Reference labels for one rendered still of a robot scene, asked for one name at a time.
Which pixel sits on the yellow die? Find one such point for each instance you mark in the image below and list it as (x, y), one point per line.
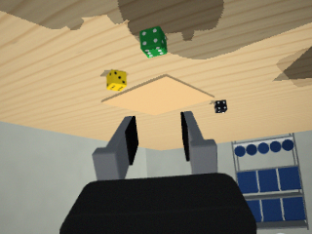
(116, 80)

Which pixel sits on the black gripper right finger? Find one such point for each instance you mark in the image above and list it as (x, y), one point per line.
(201, 152)

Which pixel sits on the green die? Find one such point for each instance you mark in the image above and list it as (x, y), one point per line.
(153, 42)

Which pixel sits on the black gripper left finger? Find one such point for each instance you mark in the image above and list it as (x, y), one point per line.
(113, 161)

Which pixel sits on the tan square mat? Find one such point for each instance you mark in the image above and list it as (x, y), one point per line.
(162, 94)

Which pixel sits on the black die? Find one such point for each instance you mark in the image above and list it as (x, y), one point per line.
(220, 106)

